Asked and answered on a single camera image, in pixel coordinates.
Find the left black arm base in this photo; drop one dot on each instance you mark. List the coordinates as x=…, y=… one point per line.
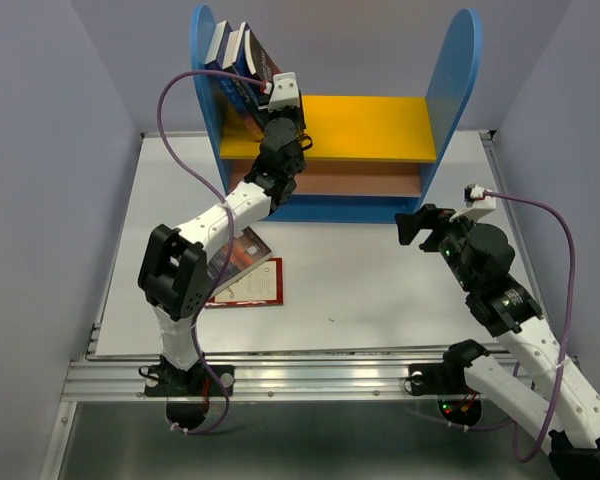
x=188, y=393

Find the red bordered cream book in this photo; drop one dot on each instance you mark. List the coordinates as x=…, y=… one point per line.
x=263, y=286

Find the aluminium mounting rail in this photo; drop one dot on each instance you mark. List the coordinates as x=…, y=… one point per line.
x=362, y=376

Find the blue and yellow bookshelf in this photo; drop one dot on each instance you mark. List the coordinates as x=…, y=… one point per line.
x=375, y=156

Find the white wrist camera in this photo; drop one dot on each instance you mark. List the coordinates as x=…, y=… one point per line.
x=479, y=203
x=284, y=92

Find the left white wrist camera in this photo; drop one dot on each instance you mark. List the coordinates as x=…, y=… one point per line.
x=284, y=92

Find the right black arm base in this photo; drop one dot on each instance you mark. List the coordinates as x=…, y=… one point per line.
x=459, y=405

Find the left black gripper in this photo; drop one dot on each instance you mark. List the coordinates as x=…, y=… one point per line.
x=292, y=111

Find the Three Days To See book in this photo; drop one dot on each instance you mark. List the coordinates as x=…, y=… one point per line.
x=259, y=64

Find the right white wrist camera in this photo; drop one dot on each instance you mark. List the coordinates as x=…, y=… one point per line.
x=479, y=203

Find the blue Jane Eyre book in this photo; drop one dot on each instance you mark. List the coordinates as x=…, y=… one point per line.
x=213, y=61

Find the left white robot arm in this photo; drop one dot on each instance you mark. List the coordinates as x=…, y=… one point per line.
x=174, y=272

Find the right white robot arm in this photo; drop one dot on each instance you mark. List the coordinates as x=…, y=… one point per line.
x=562, y=408

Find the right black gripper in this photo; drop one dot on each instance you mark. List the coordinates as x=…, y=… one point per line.
x=425, y=217

